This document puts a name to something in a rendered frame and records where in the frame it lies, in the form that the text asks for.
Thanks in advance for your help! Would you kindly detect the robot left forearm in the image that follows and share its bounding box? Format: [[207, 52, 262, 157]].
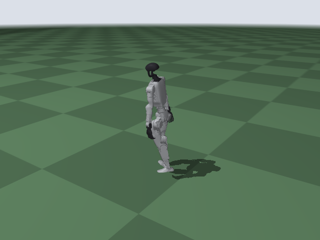
[[146, 105, 153, 127]]

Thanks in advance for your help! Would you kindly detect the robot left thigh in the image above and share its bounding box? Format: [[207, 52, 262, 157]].
[[151, 117, 168, 150]]

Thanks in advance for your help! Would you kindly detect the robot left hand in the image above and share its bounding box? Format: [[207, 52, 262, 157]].
[[146, 123, 155, 139]]

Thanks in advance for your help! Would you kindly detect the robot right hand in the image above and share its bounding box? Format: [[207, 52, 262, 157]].
[[167, 107, 174, 123]]

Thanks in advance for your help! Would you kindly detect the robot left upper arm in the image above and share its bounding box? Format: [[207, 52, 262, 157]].
[[146, 84, 155, 109]]

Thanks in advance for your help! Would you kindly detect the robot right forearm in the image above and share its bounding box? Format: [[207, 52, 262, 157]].
[[164, 94, 170, 111]]

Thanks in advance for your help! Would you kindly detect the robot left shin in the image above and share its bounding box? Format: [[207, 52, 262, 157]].
[[158, 144, 171, 170]]

